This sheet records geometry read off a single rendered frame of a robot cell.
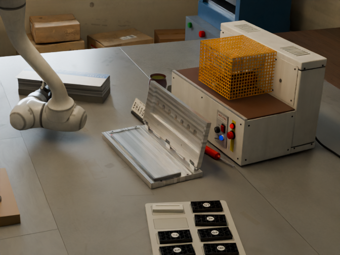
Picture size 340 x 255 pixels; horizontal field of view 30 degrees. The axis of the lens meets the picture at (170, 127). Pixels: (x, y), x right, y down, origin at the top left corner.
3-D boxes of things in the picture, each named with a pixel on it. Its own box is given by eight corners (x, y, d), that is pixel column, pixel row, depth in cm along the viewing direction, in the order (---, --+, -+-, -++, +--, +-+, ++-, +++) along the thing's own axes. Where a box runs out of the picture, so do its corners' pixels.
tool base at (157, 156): (101, 137, 254) (101, 129, 252) (148, 128, 263) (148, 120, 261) (151, 188, 219) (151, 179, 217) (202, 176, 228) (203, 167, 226)
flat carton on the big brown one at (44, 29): (28, 32, 563) (27, 15, 556) (73, 28, 577) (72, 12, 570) (35, 44, 532) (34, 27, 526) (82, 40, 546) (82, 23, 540)
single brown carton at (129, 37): (86, 66, 588) (85, 33, 574) (133, 58, 612) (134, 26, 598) (104, 80, 559) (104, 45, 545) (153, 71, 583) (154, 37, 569)
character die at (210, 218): (194, 217, 202) (194, 214, 202) (224, 217, 203) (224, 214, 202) (195, 225, 198) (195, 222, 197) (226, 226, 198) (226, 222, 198)
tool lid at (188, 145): (150, 80, 254) (154, 80, 255) (141, 124, 260) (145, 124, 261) (207, 122, 219) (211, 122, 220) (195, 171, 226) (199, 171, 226)
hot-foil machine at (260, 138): (169, 112, 278) (172, 28, 262) (246, 98, 296) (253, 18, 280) (272, 194, 219) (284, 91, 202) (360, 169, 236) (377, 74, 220)
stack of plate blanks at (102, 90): (18, 94, 291) (16, 76, 287) (29, 84, 303) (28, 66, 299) (102, 103, 285) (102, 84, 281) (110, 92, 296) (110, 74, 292)
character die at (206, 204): (190, 204, 209) (190, 201, 208) (219, 203, 210) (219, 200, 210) (193, 212, 205) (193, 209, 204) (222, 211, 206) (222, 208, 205)
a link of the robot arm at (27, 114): (20, 117, 259) (51, 121, 257) (4, 133, 245) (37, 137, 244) (19, 92, 255) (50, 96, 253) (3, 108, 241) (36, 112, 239)
